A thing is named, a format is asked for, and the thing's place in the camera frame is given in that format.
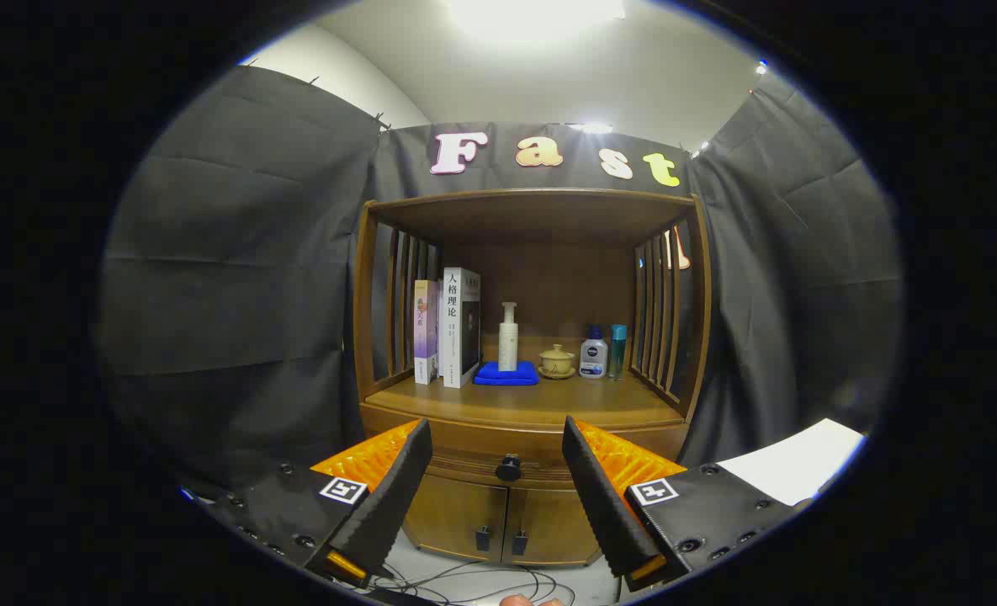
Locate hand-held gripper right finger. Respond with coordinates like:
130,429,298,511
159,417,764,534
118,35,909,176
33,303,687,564
561,416,814,593

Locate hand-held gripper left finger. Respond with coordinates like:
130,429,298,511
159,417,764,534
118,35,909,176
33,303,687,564
180,418,433,588

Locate wooden drawer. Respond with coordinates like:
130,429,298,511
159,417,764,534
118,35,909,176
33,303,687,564
362,407,689,491

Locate wooden countertop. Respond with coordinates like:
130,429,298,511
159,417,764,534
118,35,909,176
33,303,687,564
363,337,686,432

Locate white grey side cabinet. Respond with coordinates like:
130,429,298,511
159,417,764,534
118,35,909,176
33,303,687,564
717,418,867,508

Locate brown wooden cabinet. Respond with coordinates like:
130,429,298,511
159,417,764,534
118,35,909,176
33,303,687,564
353,188,712,567

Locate white lotion bottle blue cap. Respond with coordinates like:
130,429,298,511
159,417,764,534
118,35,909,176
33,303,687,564
579,326,609,380

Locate yellow lidded teacup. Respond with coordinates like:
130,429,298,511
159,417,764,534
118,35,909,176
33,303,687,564
538,343,577,380

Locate blue folded cloth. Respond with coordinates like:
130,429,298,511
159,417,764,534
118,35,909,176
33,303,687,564
473,361,540,387

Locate purple book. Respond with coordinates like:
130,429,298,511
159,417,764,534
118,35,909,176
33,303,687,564
413,279,440,385

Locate white book with portrait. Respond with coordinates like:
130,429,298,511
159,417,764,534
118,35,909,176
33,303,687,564
438,267,482,389

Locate white pump bottle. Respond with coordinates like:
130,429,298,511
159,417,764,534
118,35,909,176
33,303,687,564
498,301,519,372

